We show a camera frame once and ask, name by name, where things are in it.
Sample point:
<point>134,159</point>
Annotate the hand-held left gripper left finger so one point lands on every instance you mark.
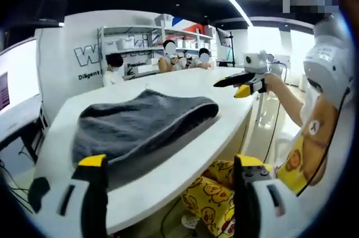
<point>96,207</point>

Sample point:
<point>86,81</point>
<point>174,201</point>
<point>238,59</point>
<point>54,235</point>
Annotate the yellow duck print trousers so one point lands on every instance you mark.
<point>213,196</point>

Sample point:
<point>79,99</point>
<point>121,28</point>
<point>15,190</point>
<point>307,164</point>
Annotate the open white laptop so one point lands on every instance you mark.
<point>22,75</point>

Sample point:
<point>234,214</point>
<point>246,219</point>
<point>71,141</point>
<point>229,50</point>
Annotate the small white standing desk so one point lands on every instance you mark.
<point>36,137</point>

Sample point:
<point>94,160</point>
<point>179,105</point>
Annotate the monitor on black stand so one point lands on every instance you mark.
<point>223,37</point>

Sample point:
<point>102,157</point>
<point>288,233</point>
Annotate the black rounded object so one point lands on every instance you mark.
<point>39,193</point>

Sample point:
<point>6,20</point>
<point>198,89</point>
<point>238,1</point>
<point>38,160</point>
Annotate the white table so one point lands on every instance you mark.
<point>174,162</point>

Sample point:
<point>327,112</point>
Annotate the white chest device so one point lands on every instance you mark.
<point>325,61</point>

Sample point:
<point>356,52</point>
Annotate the white perforated shoe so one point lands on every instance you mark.
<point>190,220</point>

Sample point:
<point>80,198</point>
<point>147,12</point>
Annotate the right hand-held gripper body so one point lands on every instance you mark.
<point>256,62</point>

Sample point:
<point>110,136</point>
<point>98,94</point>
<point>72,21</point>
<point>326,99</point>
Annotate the grey metal shelf rack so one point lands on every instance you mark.
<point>131,28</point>

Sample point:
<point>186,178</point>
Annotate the white shelving rack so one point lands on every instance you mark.
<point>124,43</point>

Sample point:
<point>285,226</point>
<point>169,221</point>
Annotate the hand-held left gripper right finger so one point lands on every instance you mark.
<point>246,212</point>

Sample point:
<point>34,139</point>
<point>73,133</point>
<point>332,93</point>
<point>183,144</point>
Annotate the grey towel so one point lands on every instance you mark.
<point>134,125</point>

